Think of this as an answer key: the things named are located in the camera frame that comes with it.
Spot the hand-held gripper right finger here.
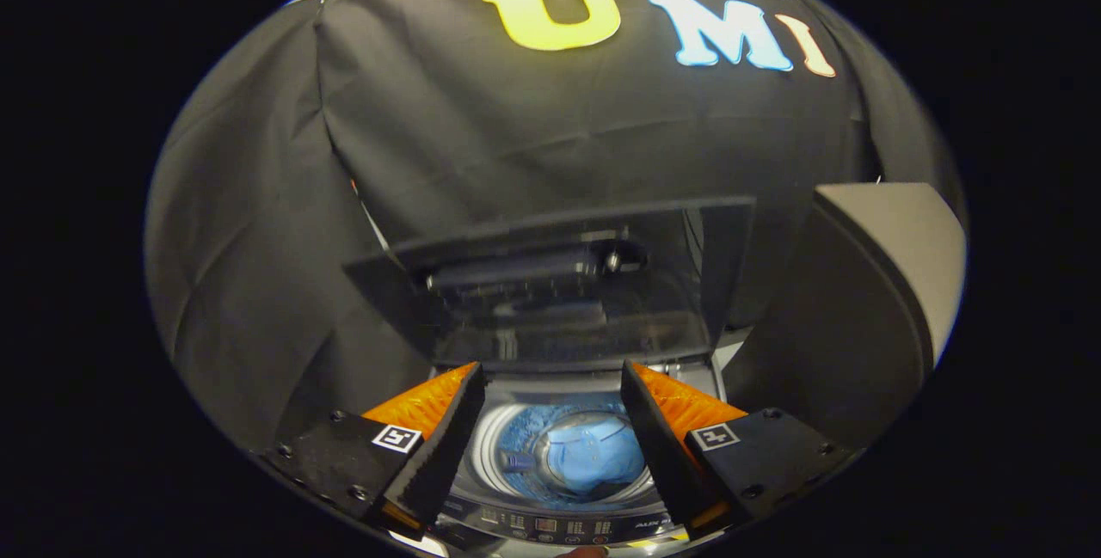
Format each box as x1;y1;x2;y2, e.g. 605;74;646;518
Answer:
621;360;861;542

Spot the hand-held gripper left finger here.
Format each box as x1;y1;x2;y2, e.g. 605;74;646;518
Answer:
262;362;487;542

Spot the light blue polo shirt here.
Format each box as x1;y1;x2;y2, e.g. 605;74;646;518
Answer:
499;416;646;507

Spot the grey cabinet with dark top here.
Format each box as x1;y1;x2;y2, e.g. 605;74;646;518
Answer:
723;182;969;451

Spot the black backdrop cloth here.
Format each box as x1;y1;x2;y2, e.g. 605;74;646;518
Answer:
145;0;969;456

